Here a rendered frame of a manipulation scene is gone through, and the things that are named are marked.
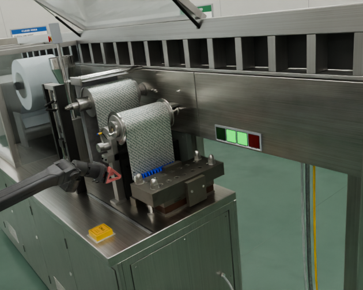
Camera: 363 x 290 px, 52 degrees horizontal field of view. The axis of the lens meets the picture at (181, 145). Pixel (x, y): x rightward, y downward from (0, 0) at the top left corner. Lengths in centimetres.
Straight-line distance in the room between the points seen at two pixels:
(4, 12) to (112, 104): 549
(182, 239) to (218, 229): 20
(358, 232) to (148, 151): 90
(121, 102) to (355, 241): 117
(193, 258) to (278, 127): 67
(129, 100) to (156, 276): 83
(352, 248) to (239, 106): 70
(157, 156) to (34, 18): 583
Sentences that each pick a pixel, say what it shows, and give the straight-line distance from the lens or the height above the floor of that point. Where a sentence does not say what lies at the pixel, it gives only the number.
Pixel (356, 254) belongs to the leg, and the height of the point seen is 74.
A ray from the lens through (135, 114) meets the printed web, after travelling 163.
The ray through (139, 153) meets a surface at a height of 113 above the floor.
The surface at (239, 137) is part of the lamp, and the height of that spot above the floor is 119.
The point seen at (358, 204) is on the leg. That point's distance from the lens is 154.
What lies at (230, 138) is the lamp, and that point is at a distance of 157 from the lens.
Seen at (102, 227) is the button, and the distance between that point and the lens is 155.
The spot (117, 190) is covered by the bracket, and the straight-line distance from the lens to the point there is 173.
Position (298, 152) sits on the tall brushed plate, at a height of 118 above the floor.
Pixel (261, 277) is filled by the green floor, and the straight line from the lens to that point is 267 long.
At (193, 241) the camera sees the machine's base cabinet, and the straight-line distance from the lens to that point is 164.
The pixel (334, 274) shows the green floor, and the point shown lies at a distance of 274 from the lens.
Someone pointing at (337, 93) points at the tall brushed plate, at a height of 140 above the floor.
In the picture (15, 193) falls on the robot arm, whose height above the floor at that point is 120.
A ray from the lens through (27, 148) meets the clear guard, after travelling 254.
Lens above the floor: 167
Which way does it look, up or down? 19 degrees down
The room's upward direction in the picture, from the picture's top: 7 degrees counter-clockwise
